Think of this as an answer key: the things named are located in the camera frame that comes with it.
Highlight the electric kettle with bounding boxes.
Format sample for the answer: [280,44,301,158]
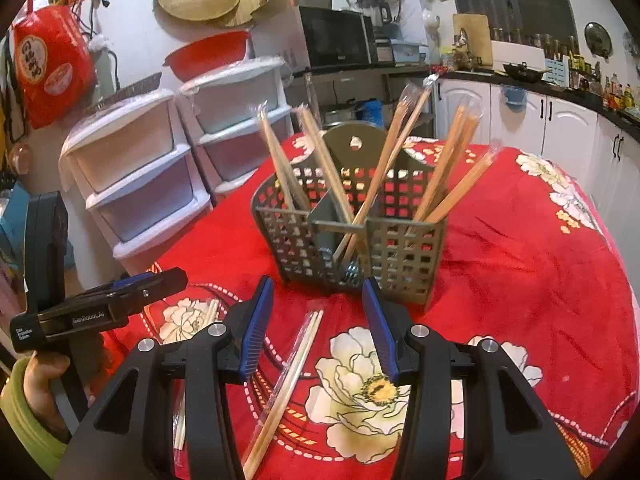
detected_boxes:
[357,0,393,28]

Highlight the red floral blanket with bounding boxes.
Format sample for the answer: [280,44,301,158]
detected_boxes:
[100,132,640,480]

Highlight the steel pot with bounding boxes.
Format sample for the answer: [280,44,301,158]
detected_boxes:
[322,105,361,126]

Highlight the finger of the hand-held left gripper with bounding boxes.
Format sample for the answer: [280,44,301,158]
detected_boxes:
[111,273,161,295]
[116,267,189,323]

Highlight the white kitchen cabinets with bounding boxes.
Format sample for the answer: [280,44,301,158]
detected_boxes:
[432,77,640,241]

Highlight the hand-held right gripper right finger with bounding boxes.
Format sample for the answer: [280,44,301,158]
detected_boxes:
[361,276,584,480]

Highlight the red hanging bag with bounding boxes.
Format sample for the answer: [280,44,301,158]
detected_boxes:
[12,4,98,131]

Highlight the person's left hand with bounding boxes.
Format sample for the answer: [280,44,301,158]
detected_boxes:
[22,352,72,431]

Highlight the white countertop appliance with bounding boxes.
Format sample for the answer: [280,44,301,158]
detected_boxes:
[375,37,428,63]

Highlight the row of sauce bottles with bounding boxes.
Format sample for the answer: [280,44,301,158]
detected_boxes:
[570,52,640,111]

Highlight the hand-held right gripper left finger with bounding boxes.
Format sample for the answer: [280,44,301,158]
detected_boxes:
[54,275,276,480]

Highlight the metal kitchen shelf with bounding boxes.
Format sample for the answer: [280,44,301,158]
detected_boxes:
[300,65,436,136]

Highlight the wooden cutting board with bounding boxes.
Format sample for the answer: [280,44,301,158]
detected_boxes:
[452,14,493,66]

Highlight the round pan lid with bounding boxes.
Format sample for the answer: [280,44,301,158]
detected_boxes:
[584,22,613,58]

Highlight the red plastic basin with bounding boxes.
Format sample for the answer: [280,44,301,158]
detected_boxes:
[162,30,251,83]

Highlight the black microwave oven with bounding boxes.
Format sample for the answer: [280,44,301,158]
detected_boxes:
[297,5,378,68]

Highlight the white plastic drawer unit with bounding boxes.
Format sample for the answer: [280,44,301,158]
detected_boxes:
[59,87,211,261]
[177,57,296,196]

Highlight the black wok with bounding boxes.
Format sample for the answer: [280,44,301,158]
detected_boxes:
[501,61,548,83]

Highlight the grey plastic utensil basket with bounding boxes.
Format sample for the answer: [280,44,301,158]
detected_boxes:
[251,122,448,313]

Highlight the row of spice jars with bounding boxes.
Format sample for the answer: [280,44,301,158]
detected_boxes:
[492,27,581,58]

